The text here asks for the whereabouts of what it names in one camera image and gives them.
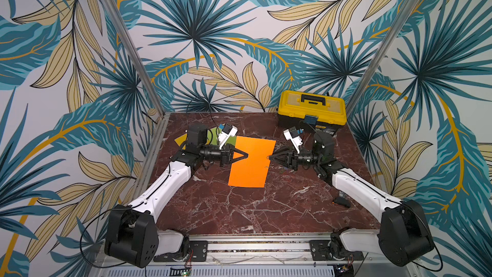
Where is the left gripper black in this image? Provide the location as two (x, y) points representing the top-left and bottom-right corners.
(200, 140), (248, 167)

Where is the orange paper sheet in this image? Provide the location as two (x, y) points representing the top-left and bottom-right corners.
(228, 136), (276, 188)

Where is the yellow paper sheet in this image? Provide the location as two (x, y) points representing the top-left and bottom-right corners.
(175, 134), (188, 148)

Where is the green paper sheet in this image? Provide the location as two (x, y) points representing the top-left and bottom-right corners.
(207, 127), (222, 146)

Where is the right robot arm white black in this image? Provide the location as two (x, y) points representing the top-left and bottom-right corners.
(269, 128), (437, 267)

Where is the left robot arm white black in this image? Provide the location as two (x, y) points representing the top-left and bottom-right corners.
(105, 124), (248, 268)

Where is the yellow black toolbox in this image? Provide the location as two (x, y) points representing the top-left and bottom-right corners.
(278, 91), (347, 135)

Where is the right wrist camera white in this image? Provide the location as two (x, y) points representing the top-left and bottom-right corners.
(283, 127), (303, 154)

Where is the aluminium front rail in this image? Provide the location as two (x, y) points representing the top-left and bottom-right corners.
(90, 234), (420, 268)

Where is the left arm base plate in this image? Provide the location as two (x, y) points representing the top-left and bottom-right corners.
(153, 241), (208, 263)

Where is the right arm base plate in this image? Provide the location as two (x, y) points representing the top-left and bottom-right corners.
(309, 240), (364, 261)

